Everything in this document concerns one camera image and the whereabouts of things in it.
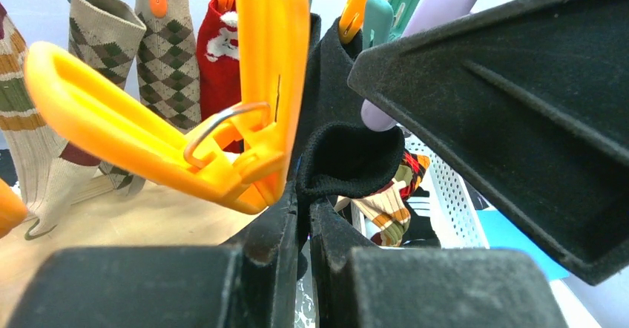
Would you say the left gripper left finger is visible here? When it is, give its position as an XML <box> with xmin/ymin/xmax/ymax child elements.
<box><xmin>8</xmin><ymin>184</ymin><xmax>299</xmax><ymax>327</ymax></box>

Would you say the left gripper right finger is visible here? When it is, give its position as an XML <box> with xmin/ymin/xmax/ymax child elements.
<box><xmin>310</xmin><ymin>199</ymin><xmax>566</xmax><ymax>327</ymax></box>

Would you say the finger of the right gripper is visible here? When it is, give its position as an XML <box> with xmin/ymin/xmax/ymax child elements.
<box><xmin>347</xmin><ymin>0</ymin><xmax>629</xmax><ymax>287</ymax></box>

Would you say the yellow-orange clothes peg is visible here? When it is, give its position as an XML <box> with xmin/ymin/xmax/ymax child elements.
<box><xmin>24</xmin><ymin>0</ymin><xmax>310</xmax><ymax>214</ymax></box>

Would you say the striped sock in basket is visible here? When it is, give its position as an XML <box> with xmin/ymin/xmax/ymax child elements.
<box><xmin>334</xmin><ymin>151</ymin><xmax>430</xmax><ymax>247</ymax></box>

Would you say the white perforated laundry basket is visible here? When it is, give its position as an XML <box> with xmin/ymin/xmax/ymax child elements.
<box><xmin>351</xmin><ymin>134</ymin><xmax>493</xmax><ymax>249</ymax></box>

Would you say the blue folder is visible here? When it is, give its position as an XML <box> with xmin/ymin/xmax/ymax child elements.
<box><xmin>476</xmin><ymin>210</ymin><xmax>570</xmax><ymax>281</ymax></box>

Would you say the brown argyle sock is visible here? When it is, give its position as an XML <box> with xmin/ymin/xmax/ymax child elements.
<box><xmin>135</xmin><ymin>0</ymin><xmax>201</xmax><ymax>134</ymax></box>

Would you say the red sock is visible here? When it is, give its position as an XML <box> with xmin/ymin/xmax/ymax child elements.
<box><xmin>196</xmin><ymin>0</ymin><xmax>241</xmax><ymax>120</ymax></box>

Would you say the wooden hanger rack frame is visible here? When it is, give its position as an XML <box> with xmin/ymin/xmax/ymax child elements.
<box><xmin>1</xmin><ymin>183</ymin><xmax>254</xmax><ymax>321</ymax></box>

